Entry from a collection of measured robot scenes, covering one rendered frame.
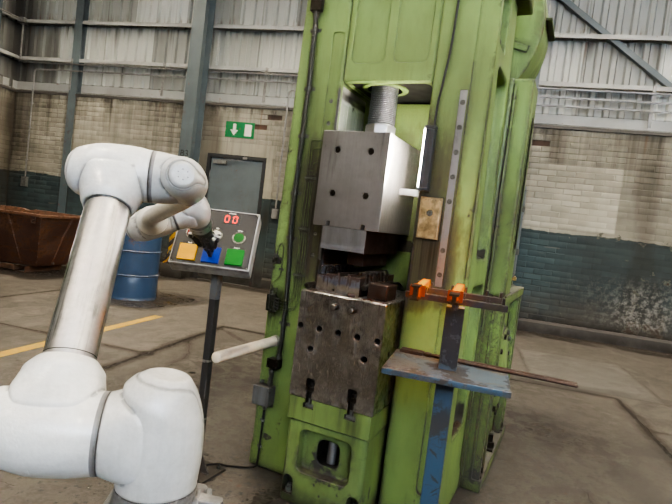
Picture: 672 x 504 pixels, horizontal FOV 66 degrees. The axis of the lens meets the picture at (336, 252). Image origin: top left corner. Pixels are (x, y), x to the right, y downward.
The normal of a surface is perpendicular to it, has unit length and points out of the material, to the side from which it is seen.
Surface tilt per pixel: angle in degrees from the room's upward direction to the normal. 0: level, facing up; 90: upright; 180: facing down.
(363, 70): 90
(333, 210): 90
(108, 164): 61
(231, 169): 90
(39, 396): 52
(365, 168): 90
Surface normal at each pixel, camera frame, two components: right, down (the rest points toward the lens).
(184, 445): 0.79, 0.07
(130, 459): 0.15, 0.09
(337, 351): -0.42, 0.00
